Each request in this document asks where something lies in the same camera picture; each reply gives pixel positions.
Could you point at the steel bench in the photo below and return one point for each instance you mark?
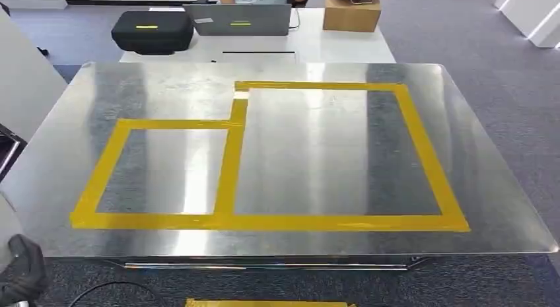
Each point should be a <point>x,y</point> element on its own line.
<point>306,165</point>

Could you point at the thin black strip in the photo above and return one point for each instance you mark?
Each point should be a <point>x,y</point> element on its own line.
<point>258,52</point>

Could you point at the white table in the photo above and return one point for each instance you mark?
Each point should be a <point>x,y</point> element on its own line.
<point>341,47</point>

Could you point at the grey laptop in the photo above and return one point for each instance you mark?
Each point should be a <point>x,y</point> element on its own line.
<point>240,20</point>

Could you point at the large yellow tape rectangle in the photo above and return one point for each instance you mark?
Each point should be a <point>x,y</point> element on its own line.
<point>422,165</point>

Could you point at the cardboard box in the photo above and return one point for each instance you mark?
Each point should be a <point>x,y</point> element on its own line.
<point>352,16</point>

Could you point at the yellow floor tape strip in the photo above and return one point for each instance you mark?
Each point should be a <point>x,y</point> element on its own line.
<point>267,303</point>

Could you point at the black zip case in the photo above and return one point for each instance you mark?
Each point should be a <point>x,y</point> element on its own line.
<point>153,34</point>

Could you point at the white partition panel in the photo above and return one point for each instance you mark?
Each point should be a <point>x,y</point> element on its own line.
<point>26,86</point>

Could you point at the white cabinet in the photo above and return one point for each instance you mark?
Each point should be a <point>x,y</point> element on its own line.
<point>533,16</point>

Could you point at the dark metal frame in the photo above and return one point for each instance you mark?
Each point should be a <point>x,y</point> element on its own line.
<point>8,152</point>

